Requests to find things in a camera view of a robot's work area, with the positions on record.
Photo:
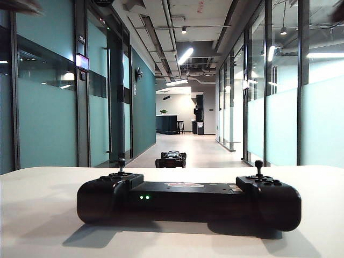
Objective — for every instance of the black quadruped robot dog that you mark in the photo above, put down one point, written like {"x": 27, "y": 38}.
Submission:
{"x": 170, "y": 160}

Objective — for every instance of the short linear ceiling light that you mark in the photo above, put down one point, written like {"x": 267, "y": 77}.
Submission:
{"x": 176, "y": 82}

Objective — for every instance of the black room number plate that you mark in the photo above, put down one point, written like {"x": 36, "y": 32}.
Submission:
{"x": 82, "y": 39}

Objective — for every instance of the grey ceiling ventilation duct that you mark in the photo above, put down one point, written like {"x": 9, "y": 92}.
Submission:
{"x": 201, "y": 79}

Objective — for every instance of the black track spotlight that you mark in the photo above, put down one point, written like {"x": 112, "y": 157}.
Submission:
{"x": 183, "y": 30}

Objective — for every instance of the dark wall ornament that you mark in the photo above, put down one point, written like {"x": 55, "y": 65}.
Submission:
{"x": 139, "y": 74}

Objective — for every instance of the black remote control with joysticks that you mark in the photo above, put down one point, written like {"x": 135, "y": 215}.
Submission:
{"x": 188, "y": 204}

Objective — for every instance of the glowing door display panel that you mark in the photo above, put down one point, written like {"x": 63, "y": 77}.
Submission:
{"x": 82, "y": 61}

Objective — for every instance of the black door access reader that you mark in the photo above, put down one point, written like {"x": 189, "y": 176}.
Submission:
{"x": 83, "y": 76}

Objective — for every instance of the round black ceiling device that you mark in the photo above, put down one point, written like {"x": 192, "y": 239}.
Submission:
{"x": 102, "y": 1}

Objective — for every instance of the green potted plant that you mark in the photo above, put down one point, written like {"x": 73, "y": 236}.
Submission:
{"x": 163, "y": 111}

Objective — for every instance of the tall black cabinet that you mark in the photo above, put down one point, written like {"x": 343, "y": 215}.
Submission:
{"x": 200, "y": 107}

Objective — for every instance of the hanging pendant lamp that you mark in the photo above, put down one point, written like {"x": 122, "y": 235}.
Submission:
{"x": 283, "y": 31}

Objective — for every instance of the long linear ceiling light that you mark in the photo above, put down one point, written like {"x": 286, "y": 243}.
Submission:
{"x": 185, "y": 56}

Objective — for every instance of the dark wooden bar stool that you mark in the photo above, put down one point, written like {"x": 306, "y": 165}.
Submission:
{"x": 180, "y": 126}

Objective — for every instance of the dark counter with white top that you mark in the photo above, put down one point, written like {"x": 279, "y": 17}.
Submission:
{"x": 165, "y": 125}

